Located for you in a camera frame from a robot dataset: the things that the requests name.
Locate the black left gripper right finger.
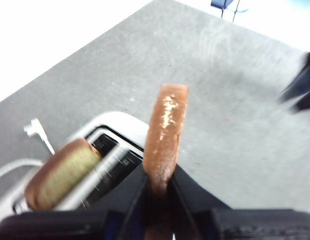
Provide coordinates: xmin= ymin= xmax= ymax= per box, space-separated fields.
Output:
xmin=171 ymin=164 xmax=310 ymax=240

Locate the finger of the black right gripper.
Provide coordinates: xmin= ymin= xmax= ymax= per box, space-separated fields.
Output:
xmin=291 ymin=91 xmax=310 ymax=114
xmin=278 ymin=51 xmax=310 ymax=104

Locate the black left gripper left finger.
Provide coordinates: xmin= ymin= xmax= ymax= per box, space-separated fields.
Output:
xmin=0 ymin=164 xmax=149 ymax=240

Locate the square toast bread slice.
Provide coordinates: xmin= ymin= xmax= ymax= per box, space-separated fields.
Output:
xmin=142 ymin=83 xmax=190 ymax=240

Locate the round-topped toast bread slice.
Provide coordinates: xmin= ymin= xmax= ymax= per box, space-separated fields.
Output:
xmin=24 ymin=138 xmax=103 ymax=210

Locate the cream steel two-slot toaster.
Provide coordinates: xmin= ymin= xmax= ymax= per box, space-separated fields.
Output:
xmin=0 ymin=111 xmax=150 ymax=215

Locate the dark blue background object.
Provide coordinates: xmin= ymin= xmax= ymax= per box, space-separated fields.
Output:
xmin=210 ymin=0 xmax=250 ymax=23

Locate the white power cable with plug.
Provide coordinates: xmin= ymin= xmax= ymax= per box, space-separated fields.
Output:
xmin=0 ymin=118 xmax=56 ymax=180

